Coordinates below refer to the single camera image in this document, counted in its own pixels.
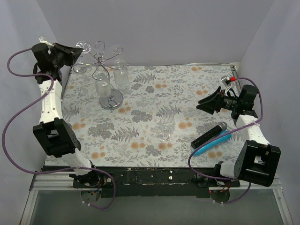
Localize floral tablecloth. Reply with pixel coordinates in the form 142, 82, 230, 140
62, 65, 244, 167

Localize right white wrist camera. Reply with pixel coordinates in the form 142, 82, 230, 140
221, 75, 236, 94

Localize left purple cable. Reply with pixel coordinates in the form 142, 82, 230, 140
1, 47, 117, 210

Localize purple cable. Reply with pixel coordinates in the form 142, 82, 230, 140
1, 47, 117, 210
188, 77, 264, 204

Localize black table front rail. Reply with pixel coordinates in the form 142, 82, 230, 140
72, 165, 240, 200

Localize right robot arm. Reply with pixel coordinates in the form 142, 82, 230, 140
196, 85, 281, 187

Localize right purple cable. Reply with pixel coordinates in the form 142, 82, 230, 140
188, 77, 264, 204

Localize chrome wine glass rack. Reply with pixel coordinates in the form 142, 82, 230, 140
72, 41, 125, 110

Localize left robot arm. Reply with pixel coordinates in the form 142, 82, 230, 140
31, 41, 100, 188

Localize patterned tumbler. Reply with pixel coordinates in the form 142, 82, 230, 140
94, 72, 111, 98
113, 60, 129, 86

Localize black microphone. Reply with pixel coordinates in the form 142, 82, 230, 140
191, 122, 227, 149

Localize blue toy microphone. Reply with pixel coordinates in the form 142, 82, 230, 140
193, 131, 232, 157

